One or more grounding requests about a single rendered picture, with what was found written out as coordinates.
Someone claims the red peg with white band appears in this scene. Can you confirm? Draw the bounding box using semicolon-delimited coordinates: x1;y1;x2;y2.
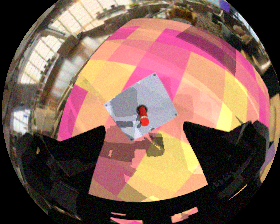
139;106;150;126

